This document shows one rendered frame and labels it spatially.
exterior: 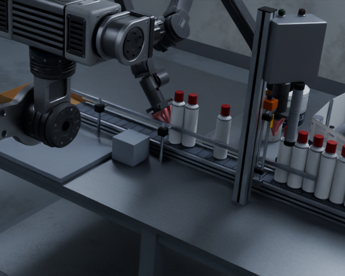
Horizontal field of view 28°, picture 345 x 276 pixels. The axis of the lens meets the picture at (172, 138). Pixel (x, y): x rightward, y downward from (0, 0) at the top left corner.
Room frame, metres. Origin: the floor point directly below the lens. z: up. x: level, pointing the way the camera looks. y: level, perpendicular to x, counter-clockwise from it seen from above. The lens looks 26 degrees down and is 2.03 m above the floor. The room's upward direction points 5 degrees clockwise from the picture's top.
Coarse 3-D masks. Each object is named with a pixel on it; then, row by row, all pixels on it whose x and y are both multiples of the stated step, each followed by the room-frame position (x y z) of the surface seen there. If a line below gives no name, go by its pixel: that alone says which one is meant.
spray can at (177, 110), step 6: (180, 90) 2.34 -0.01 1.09; (180, 96) 2.31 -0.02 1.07; (174, 102) 2.31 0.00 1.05; (180, 102) 2.31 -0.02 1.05; (174, 108) 2.30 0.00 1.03; (180, 108) 2.30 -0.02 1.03; (174, 114) 2.30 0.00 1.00; (180, 114) 2.30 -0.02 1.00; (174, 120) 2.30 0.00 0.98; (180, 120) 2.30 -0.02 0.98; (180, 126) 2.30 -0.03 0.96; (174, 132) 2.30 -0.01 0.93; (174, 138) 2.30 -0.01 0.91; (180, 138) 2.31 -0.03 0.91; (174, 144) 2.30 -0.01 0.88
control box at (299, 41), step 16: (288, 16) 2.04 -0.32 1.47; (272, 32) 1.97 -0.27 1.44; (288, 32) 1.96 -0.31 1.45; (304, 32) 1.98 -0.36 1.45; (320, 32) 2.01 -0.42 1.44; (272, 48) 1.96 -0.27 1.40; (288, 48) 1.97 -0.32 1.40; (304, 48) 1.99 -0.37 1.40; (320, 48) 2.01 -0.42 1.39; (272, 64) 1.95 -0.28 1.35; (288, 64) 1.97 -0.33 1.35; (304, 64) 1.99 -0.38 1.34; (272, 80) 1.95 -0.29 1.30; (288, 80) 1.97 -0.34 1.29; (304, 80) 2.00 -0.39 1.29
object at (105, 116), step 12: (84, 108) 2.56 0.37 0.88; (108, 120) 2.47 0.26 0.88; (120, 120) 2.48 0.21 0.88; (132, 120) 2.48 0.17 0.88; (144, 132) 2.39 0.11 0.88; (156, 132) 2.40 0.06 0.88; (168, 144) 2.30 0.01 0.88; (180, 144) 2.31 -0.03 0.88; (204, 156) 2.23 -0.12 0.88; (228, 156) 2.25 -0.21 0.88; (264, 180) 2.09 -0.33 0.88; (300, 192) 2.02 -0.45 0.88
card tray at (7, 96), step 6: (12, 90) 2.72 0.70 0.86; (18, 90) 2.75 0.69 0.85; (0, 96) 2.66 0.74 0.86; (6, 96) 2.64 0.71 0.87; (12, 96) 2.72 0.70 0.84; (72, 96) 2.78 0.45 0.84; (78, 96) 2.76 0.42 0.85; (0, 102) 2.66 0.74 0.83; (6, 102) 2.64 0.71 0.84; (72, 102) 2.72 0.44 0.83; (78, 102) 2.72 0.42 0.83; (90, 102) 2.72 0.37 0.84
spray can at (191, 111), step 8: (192, 96) 2.29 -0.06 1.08; (192, 104) 2.29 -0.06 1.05; (192, 112) 2.28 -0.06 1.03; (184, 120) 2.30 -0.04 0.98; (192, 120) 2.29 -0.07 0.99; (184, 128) 2.30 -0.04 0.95; (192, 128) 2.29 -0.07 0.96; (184, 136) 2.29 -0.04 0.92; (184, 144) 2.29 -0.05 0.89; (192, 144) 2.29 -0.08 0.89
